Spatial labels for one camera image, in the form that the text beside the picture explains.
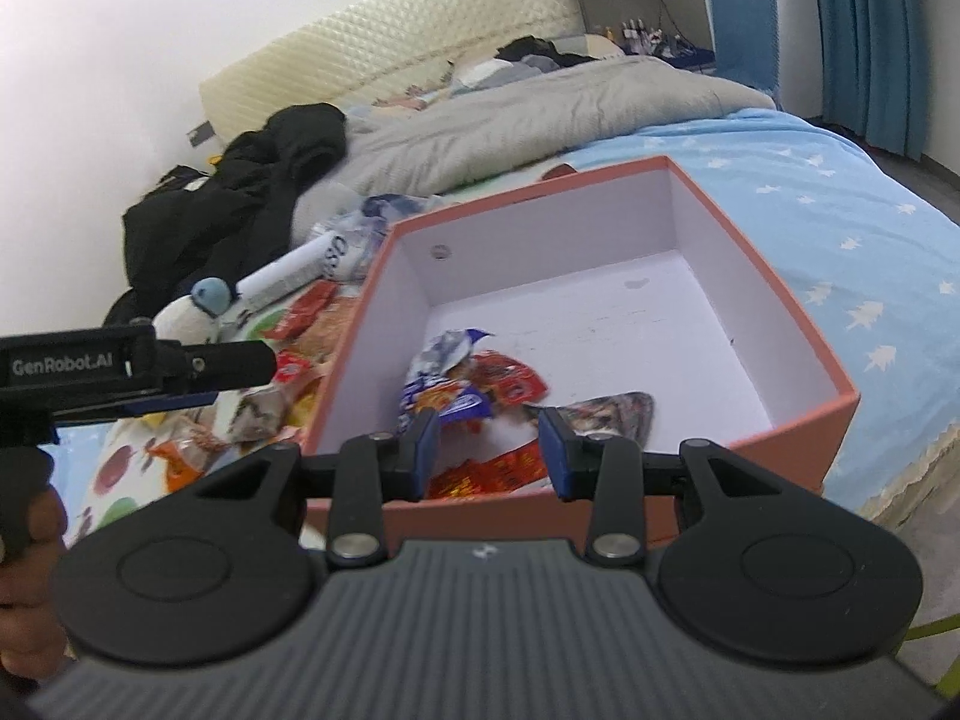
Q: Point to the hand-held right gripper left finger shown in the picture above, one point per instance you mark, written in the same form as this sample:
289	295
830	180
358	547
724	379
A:
427	442

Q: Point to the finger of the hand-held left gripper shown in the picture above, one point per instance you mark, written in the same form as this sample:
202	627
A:
225	366
172	403

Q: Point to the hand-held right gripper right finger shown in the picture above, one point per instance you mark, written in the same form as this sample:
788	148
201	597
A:
555	442

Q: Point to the blue white snack packet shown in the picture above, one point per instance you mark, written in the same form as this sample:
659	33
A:
442	390

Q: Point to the dark brown snack packet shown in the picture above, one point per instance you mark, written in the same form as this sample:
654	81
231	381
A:
615	412

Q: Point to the red orange snack packet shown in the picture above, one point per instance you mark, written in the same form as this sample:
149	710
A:
495	472

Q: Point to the pile of snack packets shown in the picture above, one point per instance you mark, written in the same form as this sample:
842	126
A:
300	382

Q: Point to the pink cardboard box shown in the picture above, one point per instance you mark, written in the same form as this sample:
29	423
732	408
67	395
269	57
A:
600	315

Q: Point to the person's left hand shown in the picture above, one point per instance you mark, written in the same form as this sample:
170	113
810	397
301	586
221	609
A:
30	615

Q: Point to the plush penguin toy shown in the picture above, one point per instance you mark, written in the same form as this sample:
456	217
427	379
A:
187	322

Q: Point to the white tube bottle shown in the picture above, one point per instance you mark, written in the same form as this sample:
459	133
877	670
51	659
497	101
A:
292	270

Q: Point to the black jacket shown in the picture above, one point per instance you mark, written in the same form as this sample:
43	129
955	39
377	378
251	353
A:
225	202

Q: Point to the printed plastic bag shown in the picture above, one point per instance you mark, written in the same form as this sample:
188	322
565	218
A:
367	232

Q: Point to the grey blanket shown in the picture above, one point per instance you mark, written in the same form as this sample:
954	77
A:
525	127

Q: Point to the floral pillow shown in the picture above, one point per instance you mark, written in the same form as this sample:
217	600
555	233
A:
427	94

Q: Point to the blue star bed sheet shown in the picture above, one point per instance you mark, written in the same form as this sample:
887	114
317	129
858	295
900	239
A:
825	202

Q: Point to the cream quilted headboard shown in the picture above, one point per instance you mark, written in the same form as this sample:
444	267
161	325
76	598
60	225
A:
390	22

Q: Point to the heap of clothes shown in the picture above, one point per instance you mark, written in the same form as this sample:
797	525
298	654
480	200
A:
540	52

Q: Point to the small bottles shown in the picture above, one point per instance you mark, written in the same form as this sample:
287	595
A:
637	37

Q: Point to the blue chair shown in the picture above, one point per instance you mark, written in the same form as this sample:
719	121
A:
742	22

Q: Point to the blue curtain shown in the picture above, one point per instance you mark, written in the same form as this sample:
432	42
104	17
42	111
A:
870	60

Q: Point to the grey wall bracket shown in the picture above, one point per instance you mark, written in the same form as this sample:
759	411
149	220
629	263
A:
200	134

